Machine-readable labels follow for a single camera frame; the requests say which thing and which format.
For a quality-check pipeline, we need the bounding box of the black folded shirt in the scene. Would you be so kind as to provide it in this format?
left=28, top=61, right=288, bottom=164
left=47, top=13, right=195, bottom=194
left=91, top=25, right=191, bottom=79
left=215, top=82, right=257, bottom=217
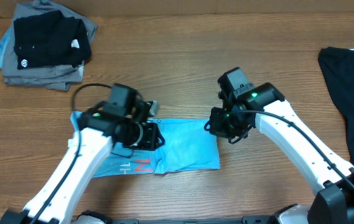
left=14, top=11, right=91, bottom=70

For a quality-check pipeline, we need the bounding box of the light blue t-shirt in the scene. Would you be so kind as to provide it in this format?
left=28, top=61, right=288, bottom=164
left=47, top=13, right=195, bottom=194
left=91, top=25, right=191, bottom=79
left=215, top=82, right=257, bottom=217
left=67, top=111, right=221, bottom=179

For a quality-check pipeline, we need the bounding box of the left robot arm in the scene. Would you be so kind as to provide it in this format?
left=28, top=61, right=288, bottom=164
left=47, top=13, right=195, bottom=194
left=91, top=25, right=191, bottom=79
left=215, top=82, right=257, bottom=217
left=0, top=83, right=165, bottom=224

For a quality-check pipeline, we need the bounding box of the grey folded garment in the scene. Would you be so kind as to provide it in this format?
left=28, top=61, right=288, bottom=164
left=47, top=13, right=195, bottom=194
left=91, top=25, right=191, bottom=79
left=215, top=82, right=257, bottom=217
left=1, top=1, right=97, bottom=91

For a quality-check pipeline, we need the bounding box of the light blue folded garment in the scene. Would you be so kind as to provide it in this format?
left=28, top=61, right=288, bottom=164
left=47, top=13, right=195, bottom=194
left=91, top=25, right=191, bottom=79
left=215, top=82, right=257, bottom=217
left=0, top=28, right=11, bottom=70

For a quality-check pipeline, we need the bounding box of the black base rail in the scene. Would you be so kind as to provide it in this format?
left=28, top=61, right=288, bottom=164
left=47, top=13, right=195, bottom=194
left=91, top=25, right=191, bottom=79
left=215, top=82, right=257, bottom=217
left=77, top=211, right=289, bottom=224

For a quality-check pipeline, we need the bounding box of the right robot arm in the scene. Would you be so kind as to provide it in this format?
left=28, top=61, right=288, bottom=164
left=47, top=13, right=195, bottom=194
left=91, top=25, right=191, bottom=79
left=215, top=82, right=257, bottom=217
left=204, top=67, right=354, bottom=224

